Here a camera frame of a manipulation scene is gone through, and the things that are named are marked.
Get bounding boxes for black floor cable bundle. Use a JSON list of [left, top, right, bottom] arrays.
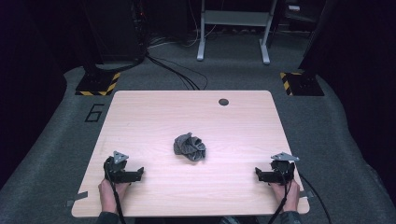
[[145, 53, 209, 91]]

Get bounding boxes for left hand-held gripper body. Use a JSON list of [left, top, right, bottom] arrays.
[[103, 150, 133, 185]]

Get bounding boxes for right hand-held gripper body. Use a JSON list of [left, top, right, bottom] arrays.
[[270, 151, 301, 186]]

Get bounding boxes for black yellow-striped stand base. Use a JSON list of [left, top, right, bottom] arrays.
[[75, 72, 121, 97], [279, 71, 325, 97]]

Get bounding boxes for person's left hand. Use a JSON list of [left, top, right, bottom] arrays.
[[97, 178, 132, 215]]

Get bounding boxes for white floor cables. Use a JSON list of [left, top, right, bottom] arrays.
[[148, 21, 219, 49]]

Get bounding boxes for right hand-held gripper cable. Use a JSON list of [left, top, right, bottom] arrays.
[[268, 169, 293, 224]]

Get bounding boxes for black cabinet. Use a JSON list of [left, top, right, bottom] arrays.
[[83, 0, 147, 64]]

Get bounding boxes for hand-held gripper cable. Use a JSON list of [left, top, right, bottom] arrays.
[[268, 169, 293, 224], [106, 158, 127, 224]]

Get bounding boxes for left hand-held gripper cable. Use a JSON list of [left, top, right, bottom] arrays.
[[106, 158, 127, 224]]

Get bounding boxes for person's right hand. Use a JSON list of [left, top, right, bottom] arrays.
[[269, 179, 302, 213]]

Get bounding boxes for black cable off table edge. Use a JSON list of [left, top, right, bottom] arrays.
[[298, 173, 332, 224]]

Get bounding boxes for white metal table frame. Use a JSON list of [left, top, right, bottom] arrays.
[[196, 0, 278, 65]]

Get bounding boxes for grey towel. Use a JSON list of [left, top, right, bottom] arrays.
[[173, 132, 207, 162]]

